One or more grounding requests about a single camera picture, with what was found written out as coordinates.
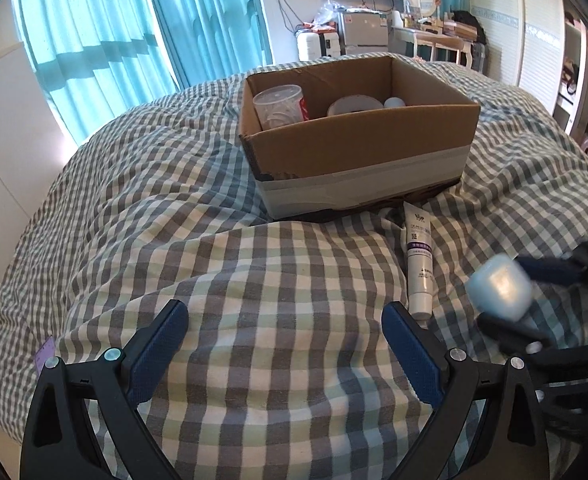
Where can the white cream tube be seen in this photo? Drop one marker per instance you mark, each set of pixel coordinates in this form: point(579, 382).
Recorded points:
point(418, 260)

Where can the black bag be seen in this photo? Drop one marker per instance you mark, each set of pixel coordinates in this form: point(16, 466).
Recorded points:
point(471, 25)

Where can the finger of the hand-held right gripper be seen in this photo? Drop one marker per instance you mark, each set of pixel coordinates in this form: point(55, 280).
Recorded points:
point(553, 270)
point(511, 330)

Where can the wooden stool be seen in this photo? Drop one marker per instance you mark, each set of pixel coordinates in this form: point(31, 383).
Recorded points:
point(436, 50)

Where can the purple label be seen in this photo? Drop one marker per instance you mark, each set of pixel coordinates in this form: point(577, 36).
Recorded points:
point(44, 357)

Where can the small silver fridge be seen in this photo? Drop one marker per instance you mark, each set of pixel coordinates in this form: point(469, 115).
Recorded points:
point(364, 32)

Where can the brown cardboard box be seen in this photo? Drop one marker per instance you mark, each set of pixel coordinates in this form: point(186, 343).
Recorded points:
point(363, 160)

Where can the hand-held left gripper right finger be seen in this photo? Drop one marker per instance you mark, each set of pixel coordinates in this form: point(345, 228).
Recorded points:
point(413, 355)

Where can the wide teal curtain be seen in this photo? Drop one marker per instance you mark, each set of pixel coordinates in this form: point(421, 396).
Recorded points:
point(99, 35)

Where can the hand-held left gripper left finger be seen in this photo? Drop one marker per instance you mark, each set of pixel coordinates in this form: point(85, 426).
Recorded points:
point(159, 355)

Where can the dark suitcase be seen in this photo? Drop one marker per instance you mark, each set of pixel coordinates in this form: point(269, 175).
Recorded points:
point(479, 57)

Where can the clear plastic bag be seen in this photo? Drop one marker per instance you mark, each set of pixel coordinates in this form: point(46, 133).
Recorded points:
point(330, 10)

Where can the pale blue jar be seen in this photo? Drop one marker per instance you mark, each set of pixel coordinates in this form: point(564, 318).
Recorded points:
point(496, 285)

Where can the grey checked blanket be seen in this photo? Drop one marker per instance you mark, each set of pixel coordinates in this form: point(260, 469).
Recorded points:
point(274, 310)

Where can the white sliding-door wardrobe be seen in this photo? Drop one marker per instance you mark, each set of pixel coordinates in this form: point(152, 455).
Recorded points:
point(528, 30)

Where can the white tape roll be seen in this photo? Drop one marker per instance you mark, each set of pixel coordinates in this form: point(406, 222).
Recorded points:
point(353, 105)

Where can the white vanity table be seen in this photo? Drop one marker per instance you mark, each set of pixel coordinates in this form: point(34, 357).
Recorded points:
point(438, 40)

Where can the clear plastic cup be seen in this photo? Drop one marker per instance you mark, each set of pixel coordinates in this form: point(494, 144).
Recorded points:
point(280, 106)

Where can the white suitcase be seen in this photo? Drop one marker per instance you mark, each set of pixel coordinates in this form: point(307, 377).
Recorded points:
point(319, 45)

